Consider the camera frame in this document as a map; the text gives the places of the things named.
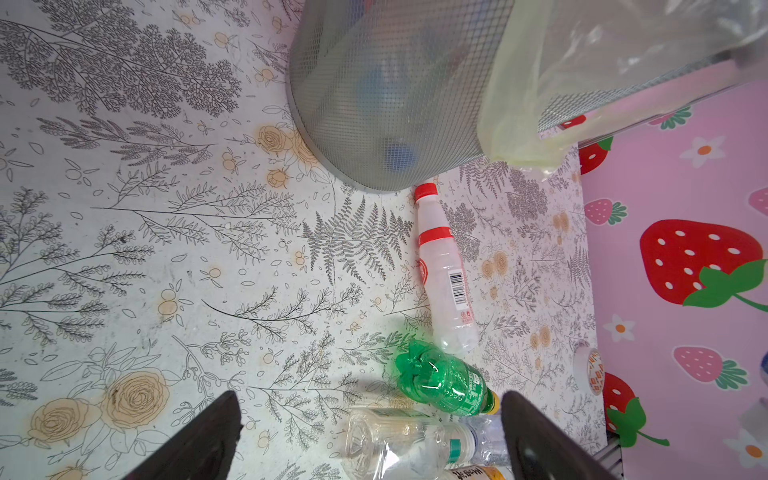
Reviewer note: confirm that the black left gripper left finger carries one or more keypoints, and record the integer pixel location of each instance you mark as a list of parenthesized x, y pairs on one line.
[(203, 449)]

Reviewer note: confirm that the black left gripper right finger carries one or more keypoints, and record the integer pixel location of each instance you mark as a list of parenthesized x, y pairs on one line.
[(539, 449)]

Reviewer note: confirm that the clear bottle blue cap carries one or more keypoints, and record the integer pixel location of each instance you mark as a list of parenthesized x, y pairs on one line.
[(488, 432)]

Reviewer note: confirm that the clear bottle yellow label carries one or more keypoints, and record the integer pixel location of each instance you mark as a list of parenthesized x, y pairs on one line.
[(384, 443)]

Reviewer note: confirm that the clear tea bottle front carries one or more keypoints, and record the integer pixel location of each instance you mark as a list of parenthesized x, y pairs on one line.
[(474, 472)]

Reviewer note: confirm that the clear green bin liner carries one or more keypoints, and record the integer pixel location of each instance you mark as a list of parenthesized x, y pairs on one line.
[(570, 71)]

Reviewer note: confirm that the silver mesh waste bin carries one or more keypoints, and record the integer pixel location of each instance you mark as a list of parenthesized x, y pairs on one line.
[(387, 94)]

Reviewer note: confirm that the clear tape roll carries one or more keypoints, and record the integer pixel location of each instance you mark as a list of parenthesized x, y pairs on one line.
[(588, 370)]

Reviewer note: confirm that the green Sprite bottle yellow cap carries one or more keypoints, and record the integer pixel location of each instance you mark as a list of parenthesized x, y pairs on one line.
[(429, 376)]

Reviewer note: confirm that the white bottle red cap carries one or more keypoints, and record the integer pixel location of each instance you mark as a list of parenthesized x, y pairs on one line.
[(454, 328)]

